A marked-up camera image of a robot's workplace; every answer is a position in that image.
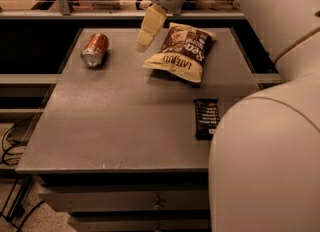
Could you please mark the upper grey drawer front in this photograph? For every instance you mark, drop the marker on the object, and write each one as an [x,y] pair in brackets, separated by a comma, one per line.
[117,198]

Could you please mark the grey drawer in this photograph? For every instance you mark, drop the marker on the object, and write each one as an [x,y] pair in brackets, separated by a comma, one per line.
[117,198]
[158,221]

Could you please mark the orange soda can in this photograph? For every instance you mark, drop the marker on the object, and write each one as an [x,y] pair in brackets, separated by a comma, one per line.
[95,49]

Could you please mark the grey cabinet with drawers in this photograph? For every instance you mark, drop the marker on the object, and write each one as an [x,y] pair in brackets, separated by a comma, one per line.
[124,124]

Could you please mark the chips bag brown and cream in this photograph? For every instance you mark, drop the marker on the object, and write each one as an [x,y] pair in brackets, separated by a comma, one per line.
[183,52]

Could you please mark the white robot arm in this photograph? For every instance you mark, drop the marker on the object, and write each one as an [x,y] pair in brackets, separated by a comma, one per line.
[264,162]

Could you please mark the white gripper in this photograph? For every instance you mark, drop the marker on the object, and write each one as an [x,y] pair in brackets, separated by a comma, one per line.
[154,20]

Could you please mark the dark chocolate bar wrapper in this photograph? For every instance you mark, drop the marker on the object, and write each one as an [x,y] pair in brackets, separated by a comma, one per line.
[207,118]

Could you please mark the grey metal shelf rail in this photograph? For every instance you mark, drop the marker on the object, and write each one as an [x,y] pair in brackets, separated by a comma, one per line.
[67,12]

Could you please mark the lower grey drawer front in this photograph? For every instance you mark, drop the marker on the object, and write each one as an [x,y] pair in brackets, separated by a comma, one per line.
[158,221]

